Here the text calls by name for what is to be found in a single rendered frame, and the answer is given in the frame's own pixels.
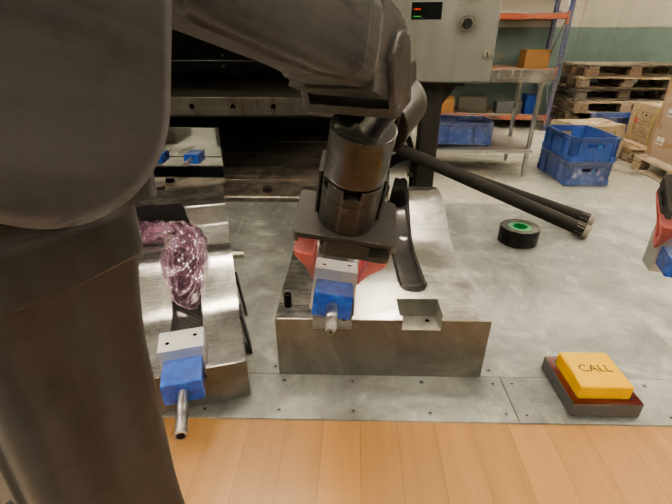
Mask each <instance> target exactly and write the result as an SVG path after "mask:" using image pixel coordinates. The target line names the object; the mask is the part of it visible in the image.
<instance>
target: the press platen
mask: <svg viewBox="0 0 672 504"><path fill-rule="evenodd" d="M170 115H178V116H322V117H329V118H331V117H332V116H333V115H334V114H330V113H318V112H310V111H304V108H303V102H302V97H301V91H300V90H297V89H295V88H292V87H289V79H288V78H286V77H284V76H283V75H171V108H170Z"/></svg>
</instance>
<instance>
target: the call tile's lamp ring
mask: <svg viewBox="0 0 672 504"><path fill-rule="evenodd" d="M557 357H558V356H545V358H546V359H547V361H548V362H549V364H550V366H551V367H552V369H553V371H554V372H555V374H556V375H557V377H558V379H559V380H560V382H561V383H562V385H563V387H564V388H565V390H566V392H567V393H568V395H569V396H570V398H571V400H572V401H573V403H574V404H609V405H644V404H643V403H642V402H641V400H640V399H639V398H638V397H637V395H636V394H635V393H634V392H632V394H631V397H632V398H633V399H634V400H626V399H577V397H576V396H575V394H574V392H573V391H572V389H571V388H570V386H569V385H568V383H567V381H566V380H565V378H564V377H563V375H562V374H561V372H560V370H559V369H558V367H557V366H556V364H555V363H554V361H553V360H557Z"/></svg>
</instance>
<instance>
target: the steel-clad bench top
mask: <svg viewBox="0 0 672 504"><path fill-rule="evenodd" d="M225 204H226V211H227V219H228V226H229V234H230V241H231V249H232V252H233V251H237V252H240V251H243V253H244V257H243V258H238V259H233V264H234V271H235V272H237V275H238V278H239V282H240V286H241V289H242V293H243V296H244V300H245V304H246V309H247V316H246V315H245V312H244V308H243V305H242V301H241V298H240V294H239V290H238V287H237V294H238V301H239V304H241V308H242V311H243V315H244V318H245V322H246V325H247V329H248V332H249V336H250V339H251V346H252V352H253V353H250V350H249V347H248V343H247V340H246V336H245V333H244V329H243V326H242V331H243V339H244V346H245V353H246V361H247V369H248V376H249V384H250V391H251V394H250V395H246V396H241V397H237V398H232V399H227V400H222V401H218V402H213V403H208V404H203V405H198V406H194V407H189V410H188V418H211V419H266V420H321V421H376V422H431V423H486V424H519V423H520V424H541V425H596V426H651V427H672V278H671V277H665V276H663V274H662V273H659V272H653V271H648V269H647V267H646V266H645V264H644V262H643V261H642V258H643V256H644V253H645V250H646V248H647V245H648V243H649V240H650V237H651V235H652V232H653V230H654V227H655V225H656V221H657V214H656V207H654V206H653V205H588V204H564V205H567V206H570V207H573V208H576V209H579V210H582V211H585V212H588V213H590V214H593V215H596V218H595V221H594V222H593V224H592V227H593V228H592V230H591V232H590V233H589V235H588V236H587V238H582V237H580V236H578V235H576V234H573V233H571V232H569V231H567V230H564V229H562V228H560V227H558V226H555V225H553V224H551V223H549V222H546V221H544V220H542V219H540V218H538V217H535V216H533V215H531V214H529V213H526V212H524V211H522V210H520V209H517V208H515V207H513V206H511V205H508V204H461V203H444V207H445V213H446V218H447V224H448V230H449V236H450V240H451V244H452V248H453V251H454V253H455V255H456V257H457V258H458V260H459V262H460V264H461V265H462V267H463V269H464V271H465V272H466V274H467V276H468V278H469V280H470V281H471V283H473V285H474V287H475V289H476V291H477V293H478V295H479V297H480V299H481V300H482V302H483V304H484V306H485V308H486V310H487V312H488V314H489V316H490V318H491V320H492V324H491V329H490V333H489V338H488V343H487V347H486V352H485V357H484V361H483V366H482V370H481V375H480V377H435V376H372V375H310V374H280V373H279V361H278V350H277V338H276V326H275V316H276V312H277V308H278V304H279V300H280V296H281V292H282V288H283V284H284V281H285V279H286V275H287V271H288V268H289V264H290V261H291V257H292V253H293V249H294V243H295V240H293V238H292V232H293V224H294V220H295V215H296V211H297V207H298V202H225ZM507 219H521V220H526V221H530V222H533V223H535V224H537V225H538V226H539V227H540V228H541V231H540V235H539V239H538V243H537V246H536V247H534V248H531V249H516V248H511V247H508V246H506V245H504V244H502V243H500V242H499V241H498V239H497V237H498V232H499V227H500V223H501V222H502V221H503V220H507ZM559 352H584V353H606V354H607V355H608V356H609V357H610V358H611V360H612V361H613V362H614V363H615V365H616V366H617V367H618V368H619V369H620V371H621V372H622V373H623V374H624V376H625V377H626V378H627V379H628V380H629V382H630V383H631V384H632V385H633V387H634V390H633V392H634V393H635V394H636V395H637V397H638V398H639V399H640V400H641V402H642V403H643V404H644V407H643V409H642V411H641V413H640V415H639V417H599V416H570V415H569V414H568V413H567V411H566V409H565V407H564V406H563V404H562V402H561V401H560V399H559V397H558V396H557V394H556V392H555V390H554V389H553V387H552V385H551V384H550V382H549V380H548V379H547V377H546V375H545V373H544V372H543V370H542V368H541V366H542V363H543V360H544V357H545V356H558V354H559Z"/></svg>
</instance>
